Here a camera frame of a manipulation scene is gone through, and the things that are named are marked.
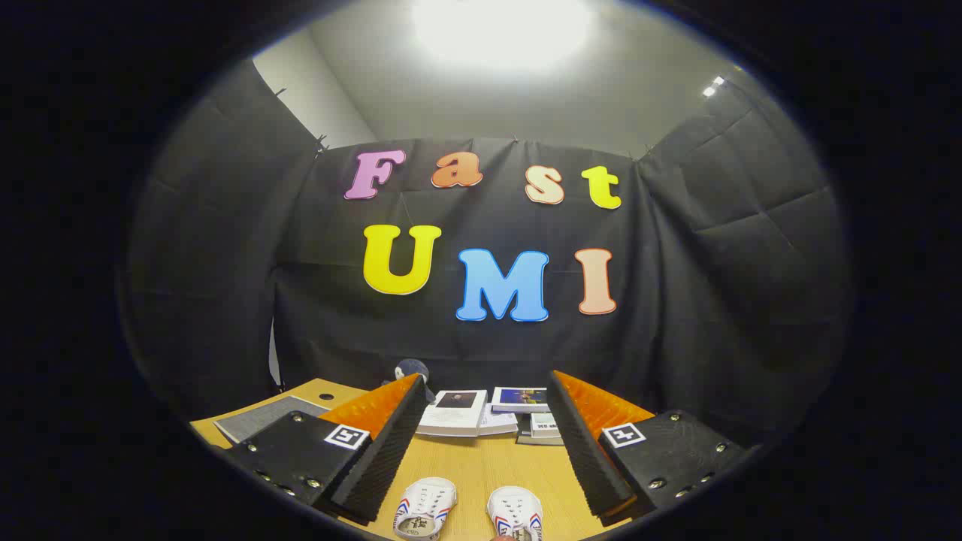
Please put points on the dark grey book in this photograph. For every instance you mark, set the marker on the dark grey book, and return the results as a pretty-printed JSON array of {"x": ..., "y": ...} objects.
[{"x": 522, "y": 430}]

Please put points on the grey fabric storage box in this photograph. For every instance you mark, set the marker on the grey fabric storage box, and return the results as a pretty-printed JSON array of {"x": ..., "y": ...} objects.
[{"x": 263, "y": 417}]

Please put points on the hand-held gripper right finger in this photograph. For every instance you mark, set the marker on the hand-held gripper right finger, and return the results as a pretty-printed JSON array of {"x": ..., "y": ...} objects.
[{"x": 582, "y": 451}]

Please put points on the white striped shoe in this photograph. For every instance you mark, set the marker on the white striped shoe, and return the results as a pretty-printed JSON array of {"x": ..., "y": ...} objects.
[
  {"x": 515, "y": 512},
  {"x": 425, "y": 505}
]

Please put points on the white book with dark portrait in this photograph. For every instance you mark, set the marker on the white book with dark portrait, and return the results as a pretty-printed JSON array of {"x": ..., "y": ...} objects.
[{"x": 455, "y": 412}]

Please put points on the ceiling light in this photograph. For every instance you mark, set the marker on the ceiling light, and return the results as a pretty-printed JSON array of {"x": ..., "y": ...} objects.
[{"x": 503, "y": 30}]

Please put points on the thin white book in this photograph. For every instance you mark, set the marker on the thin white book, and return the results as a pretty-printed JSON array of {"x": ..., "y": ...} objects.
[{"x": 500, "y": 421}]

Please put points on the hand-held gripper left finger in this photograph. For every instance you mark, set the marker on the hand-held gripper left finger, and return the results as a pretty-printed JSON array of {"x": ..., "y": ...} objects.
[{"x": 383, "y": 458}]

